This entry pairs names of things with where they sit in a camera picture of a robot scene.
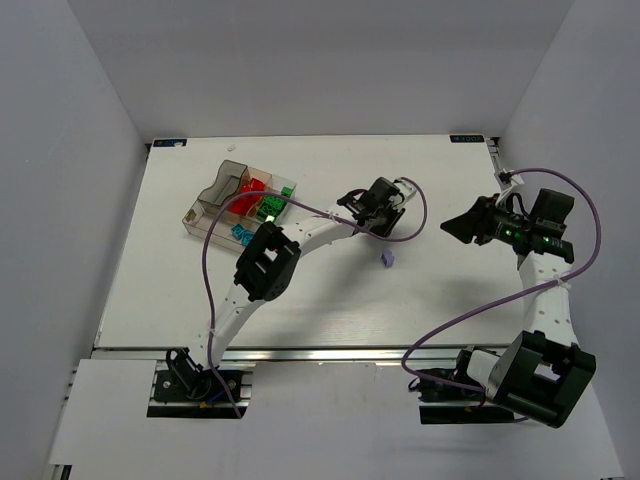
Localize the cyan 2x2 lego brick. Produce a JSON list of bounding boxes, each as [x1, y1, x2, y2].
[[231, 224, 245, 239]]

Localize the smoky grey plastic container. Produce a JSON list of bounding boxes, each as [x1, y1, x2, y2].
[[198, 160, 248, 215]]

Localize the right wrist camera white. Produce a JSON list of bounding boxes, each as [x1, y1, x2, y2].
[[495, 169, 524, 205]]

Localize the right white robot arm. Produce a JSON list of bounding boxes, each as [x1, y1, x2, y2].
[[440, 189, 596, 428]]

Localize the clear plastic container upper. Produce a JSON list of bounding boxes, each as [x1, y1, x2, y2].
[[247, 175, 297, 224]]

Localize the green 2x4 lego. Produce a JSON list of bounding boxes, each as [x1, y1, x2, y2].
[[256, 205, 278, 222], [263, 196, 286, 215]]

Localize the cyan 2x4 lego brick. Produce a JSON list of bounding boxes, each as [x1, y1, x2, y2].
[[241, 231, 254, 247]]

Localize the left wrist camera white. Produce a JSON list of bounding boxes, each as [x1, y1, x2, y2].
[[391, 178, 417, 208]]

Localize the blue corner label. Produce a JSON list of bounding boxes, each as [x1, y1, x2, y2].
[[449, 134, 485, 144], [152, 138, 187, 148]]

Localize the clear plastic container lower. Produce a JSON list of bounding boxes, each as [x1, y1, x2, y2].
[[182, 200, 261, 253]]

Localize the amber plastic container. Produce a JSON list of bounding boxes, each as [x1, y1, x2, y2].
[[226, 167, 273, 221]]

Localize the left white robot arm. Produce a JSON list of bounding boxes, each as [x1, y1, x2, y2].
[[186, 177, 417, 371]]

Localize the clear plastic container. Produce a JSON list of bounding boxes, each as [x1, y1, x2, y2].
[[247, 175, 297, 224], [182, 200, 261, 253]]

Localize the right blue corner label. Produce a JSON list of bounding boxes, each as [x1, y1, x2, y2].
[[449, 134, 485, 144]]

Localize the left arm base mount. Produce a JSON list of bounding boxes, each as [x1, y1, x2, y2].
[[147, 348, 252, 420]]

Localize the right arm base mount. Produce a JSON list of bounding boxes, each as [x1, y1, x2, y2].
[[408, 377, 517, 425]]

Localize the red 2x4 lego brick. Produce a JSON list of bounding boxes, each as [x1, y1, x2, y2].
[[229, 197, 259, 216]]

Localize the left blue corner label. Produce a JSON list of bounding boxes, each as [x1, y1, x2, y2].
[[152, 138, 187, 148]]

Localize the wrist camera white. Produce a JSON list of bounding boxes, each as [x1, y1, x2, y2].
[[495, 169, 524, 205], [391, 178, 417, 208]]

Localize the purple lego brick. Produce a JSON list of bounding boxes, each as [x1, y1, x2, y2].
[[381, 249, 395, 268]]

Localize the red round lego piece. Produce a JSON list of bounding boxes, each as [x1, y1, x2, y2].
[[239, 177, 265, 200]]

